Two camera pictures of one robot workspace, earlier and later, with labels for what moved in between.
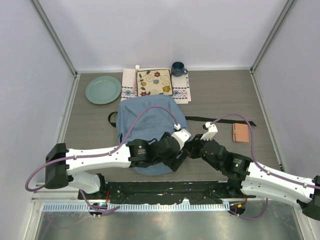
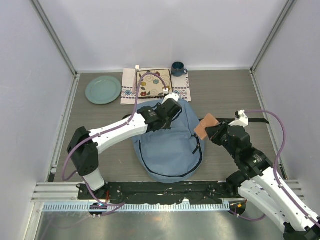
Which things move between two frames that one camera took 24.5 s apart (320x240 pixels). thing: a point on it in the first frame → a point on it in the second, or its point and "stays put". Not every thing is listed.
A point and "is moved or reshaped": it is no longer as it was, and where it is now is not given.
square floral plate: x=156 y=82 stays put
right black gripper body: x=196 y=149 → x=224 y=142
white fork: x=137 y=67 stays put
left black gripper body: x=173 y=162 → x=168 y=124
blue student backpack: x=149 y=117 is moved or reshaped
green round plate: x=103 y=90 stays put
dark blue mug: x=177 y=69 stays put
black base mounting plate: x=159 y=192 stays put
